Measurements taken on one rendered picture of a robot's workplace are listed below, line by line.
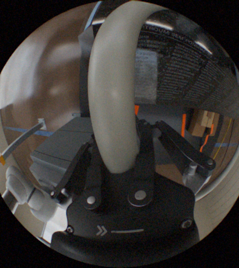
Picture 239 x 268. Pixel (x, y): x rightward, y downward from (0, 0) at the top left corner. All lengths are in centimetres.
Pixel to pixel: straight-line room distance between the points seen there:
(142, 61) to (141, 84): 10
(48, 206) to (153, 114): 123
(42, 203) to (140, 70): 73
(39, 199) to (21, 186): 13
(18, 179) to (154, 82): 77
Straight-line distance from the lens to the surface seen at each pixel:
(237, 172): 561
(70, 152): 59
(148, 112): 109
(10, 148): 143
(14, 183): 60
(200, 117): 125
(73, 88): 122
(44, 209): 61
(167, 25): 28
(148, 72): 31
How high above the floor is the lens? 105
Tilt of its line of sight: 63 degrees down
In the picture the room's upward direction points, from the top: 171 degrees counter-clockwise
